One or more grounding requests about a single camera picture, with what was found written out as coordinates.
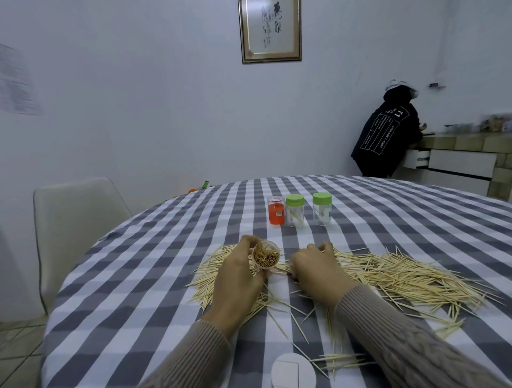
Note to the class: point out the person's right hand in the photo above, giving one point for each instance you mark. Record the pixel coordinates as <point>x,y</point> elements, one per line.
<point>320,275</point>

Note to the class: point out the person's left hand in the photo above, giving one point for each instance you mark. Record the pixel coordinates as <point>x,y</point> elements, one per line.
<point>232,287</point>

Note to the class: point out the person's right fingers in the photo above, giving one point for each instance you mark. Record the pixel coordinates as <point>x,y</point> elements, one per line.
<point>310,256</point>

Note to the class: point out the person's left thumb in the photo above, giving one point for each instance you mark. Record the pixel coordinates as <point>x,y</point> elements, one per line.
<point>263,274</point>

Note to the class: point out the clear plastic toothpick jar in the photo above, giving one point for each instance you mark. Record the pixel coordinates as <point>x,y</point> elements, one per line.
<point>276,256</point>

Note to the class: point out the person's left forearm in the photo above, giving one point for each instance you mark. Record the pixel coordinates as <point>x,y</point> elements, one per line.
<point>192,359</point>

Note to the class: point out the person's right forearm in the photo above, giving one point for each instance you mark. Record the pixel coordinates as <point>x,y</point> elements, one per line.
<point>404,347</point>

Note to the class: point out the bundle of toothpicks in jar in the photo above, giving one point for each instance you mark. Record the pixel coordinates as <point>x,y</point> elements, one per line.
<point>267,256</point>

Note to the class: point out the green lid jar with toothpicks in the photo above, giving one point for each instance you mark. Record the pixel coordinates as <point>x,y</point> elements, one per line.
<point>295,214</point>

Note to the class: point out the empty green lid clear jar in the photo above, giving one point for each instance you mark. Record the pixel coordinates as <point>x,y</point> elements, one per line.
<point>322,212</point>

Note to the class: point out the clear jar with orange lid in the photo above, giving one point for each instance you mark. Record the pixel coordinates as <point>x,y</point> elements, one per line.
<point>276,214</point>

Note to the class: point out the pile of loose wooden toothpicks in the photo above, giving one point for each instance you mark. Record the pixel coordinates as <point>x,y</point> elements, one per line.
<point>404,275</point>

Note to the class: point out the grey white checkered tablecloth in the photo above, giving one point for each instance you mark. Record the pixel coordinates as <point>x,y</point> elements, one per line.
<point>160,271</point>

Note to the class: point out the white round jar lid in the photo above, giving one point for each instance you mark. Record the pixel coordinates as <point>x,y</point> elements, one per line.
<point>292,373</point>

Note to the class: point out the open white drawer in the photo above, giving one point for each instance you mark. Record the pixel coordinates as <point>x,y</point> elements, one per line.
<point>416,158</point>

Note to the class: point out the tiled counter with white drawers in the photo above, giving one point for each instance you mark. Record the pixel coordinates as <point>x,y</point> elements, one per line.
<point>464,162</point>

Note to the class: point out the white chair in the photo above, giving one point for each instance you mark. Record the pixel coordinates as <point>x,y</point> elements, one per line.
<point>76,224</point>

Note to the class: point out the blurred items on counter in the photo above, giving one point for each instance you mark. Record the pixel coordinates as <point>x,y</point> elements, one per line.
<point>496,123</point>

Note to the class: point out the framed calligraphy picture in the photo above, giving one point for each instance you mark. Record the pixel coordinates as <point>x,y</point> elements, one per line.
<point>270,30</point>

